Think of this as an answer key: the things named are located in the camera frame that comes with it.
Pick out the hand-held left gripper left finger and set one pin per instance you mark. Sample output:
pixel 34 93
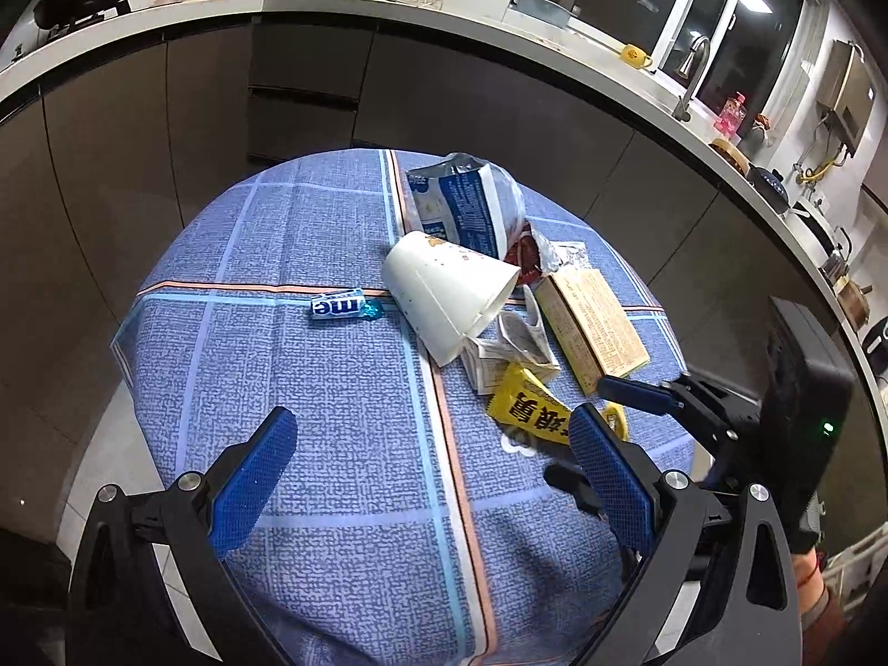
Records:
pixel 257 479

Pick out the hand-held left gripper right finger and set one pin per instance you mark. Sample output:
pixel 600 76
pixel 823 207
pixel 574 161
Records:
pixel 614 485

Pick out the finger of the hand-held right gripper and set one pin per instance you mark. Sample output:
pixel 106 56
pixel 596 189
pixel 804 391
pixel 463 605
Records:
pixel 565 479
pixel 635 392

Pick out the yellow wrapper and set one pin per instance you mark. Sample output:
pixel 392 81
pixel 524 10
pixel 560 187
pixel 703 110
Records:
pixel 520 406

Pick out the red foil snack bag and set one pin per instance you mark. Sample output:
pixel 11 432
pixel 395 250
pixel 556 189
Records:
pixel 528 253

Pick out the blue and white snack bag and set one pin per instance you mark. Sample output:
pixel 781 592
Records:
pixel 465 201

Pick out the person's right forearm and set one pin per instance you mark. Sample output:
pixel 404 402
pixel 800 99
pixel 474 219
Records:
pixel 822 603

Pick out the brown cardboard box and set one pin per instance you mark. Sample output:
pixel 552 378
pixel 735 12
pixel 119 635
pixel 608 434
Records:
pixel 596 326

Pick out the metal pot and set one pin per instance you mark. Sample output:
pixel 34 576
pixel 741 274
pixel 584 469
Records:
pixel 855 302

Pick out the blue plaid tablecloth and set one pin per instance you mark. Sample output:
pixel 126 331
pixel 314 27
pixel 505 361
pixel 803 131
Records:
pixel 333 395

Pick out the crumpled white paper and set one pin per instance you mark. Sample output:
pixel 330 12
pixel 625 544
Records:
pixel 517 343

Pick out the metal kettle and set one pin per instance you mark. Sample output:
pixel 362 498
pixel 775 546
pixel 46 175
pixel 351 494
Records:
pixel 836 257

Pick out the silver foil packet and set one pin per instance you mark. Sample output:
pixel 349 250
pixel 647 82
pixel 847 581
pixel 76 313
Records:
pixel 570 255

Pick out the black and white cooker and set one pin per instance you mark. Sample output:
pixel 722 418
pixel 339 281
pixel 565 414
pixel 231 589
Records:
pixel 813 225

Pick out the white plastic basket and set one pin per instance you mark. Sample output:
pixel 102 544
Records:
pixel 860 562

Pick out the blue candy wrapper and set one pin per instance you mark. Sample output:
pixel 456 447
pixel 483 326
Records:
pixel 340 305

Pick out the dark blue pot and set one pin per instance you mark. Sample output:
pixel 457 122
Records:
pixel 770 187

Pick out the white paper cup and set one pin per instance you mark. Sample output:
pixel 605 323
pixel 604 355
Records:
pixel 444 291

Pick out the round wooden container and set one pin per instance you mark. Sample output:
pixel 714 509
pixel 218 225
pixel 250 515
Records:
pixel 727 152

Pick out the pink bottle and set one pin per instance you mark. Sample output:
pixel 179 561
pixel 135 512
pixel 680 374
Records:
pixel 730 116

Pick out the metal faucet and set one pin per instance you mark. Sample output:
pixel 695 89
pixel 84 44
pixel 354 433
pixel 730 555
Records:
pixel 687 76

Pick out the yellow mug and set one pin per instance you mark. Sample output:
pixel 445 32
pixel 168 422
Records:
pixel 633 55

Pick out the dark kitchen counter cabinet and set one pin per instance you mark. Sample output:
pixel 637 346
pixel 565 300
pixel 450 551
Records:
pixel 208 118

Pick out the grey-blue tray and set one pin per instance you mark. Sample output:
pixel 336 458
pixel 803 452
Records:
pixel 544 10

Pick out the gas stove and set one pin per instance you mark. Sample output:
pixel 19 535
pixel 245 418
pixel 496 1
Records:
pixel 83 19

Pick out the wall water heater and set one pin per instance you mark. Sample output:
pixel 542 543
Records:
pixel 848 94

